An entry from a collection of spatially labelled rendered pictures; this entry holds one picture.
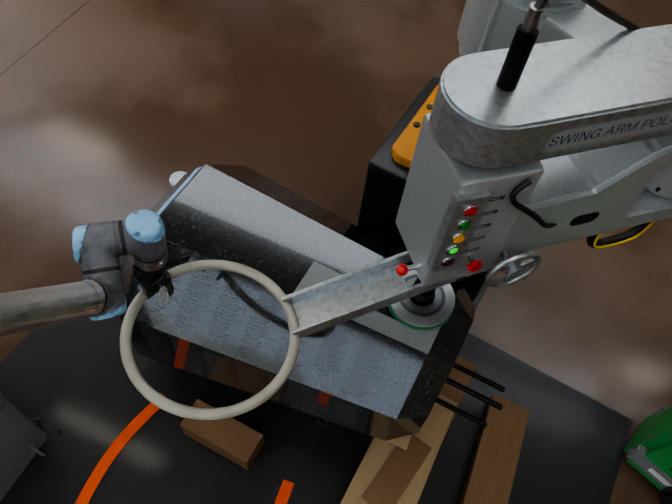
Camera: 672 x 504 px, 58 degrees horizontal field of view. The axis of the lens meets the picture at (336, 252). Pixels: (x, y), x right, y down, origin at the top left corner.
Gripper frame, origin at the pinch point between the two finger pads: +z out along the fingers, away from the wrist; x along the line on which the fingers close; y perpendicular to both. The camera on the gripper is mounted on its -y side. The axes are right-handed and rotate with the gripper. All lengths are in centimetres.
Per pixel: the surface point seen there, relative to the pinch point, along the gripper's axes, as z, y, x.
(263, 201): 1.2, -47.4, -6.2
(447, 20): 69, -288, -75
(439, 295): -5, -59, 60
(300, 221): 0, -50, 9
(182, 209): 3.4, -25.7, -22.5
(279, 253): 1.1, -36.3, 12.9
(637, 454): 58, -105, 151
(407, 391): 8, -34, 72
